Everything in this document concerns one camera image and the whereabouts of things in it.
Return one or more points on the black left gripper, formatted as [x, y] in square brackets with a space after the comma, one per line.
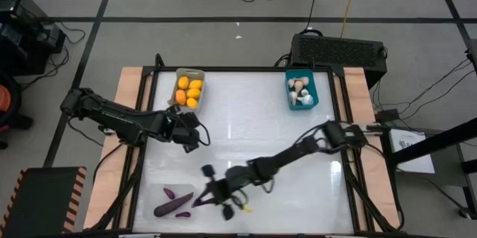
[182, 130]

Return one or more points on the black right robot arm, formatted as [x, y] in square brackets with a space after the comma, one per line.
[290, 152]

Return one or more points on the wooden table side board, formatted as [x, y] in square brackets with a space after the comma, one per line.
[354, 81]
[128, 81]

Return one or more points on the black and orange machine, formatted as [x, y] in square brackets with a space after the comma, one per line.
[7, 118]

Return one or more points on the yellow mango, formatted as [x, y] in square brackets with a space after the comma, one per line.
[192, 102]
[183, 82]
[193, 93]
[196, 84]

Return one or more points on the black power adapter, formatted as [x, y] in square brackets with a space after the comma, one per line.
[387, 115]

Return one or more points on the black metal beam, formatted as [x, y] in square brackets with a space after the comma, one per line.
[439, 141]

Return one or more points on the small purple eggplant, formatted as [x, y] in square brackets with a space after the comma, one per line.
[183, 214]
[169, 193]
[196, 203]

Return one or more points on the white paper sheet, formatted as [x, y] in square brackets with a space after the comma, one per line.
[410, 152]

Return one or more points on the grey plastic basket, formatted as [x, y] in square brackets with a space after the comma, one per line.
[189, 71]

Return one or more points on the black orange striped floor mat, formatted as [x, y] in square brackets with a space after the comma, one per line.
[44, 200]

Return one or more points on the black equipment cart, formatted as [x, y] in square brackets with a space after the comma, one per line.
[22, 33]

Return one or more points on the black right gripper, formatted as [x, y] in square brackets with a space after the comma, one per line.
[236, 182]

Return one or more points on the yellow lemon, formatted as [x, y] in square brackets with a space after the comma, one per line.
[180, 97]

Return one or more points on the black table frame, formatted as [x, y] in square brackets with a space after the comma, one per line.
[242, 69]

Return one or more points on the long purple eggplant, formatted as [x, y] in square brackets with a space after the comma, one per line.
[171, 206]

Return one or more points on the teal plastic basket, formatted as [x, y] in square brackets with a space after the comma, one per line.
[288, 103]

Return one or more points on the clear plastic tray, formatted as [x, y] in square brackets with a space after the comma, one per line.
[160, 212]

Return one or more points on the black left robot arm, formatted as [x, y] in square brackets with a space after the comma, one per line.
[112, 115]

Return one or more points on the black computer case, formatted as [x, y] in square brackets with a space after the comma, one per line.
[335, 51]

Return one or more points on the white garlic bulb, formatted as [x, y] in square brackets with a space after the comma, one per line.
[293, 97]
[308, 100]
[304, 80]
[305, 91]
[292, 82]
[298, 89]

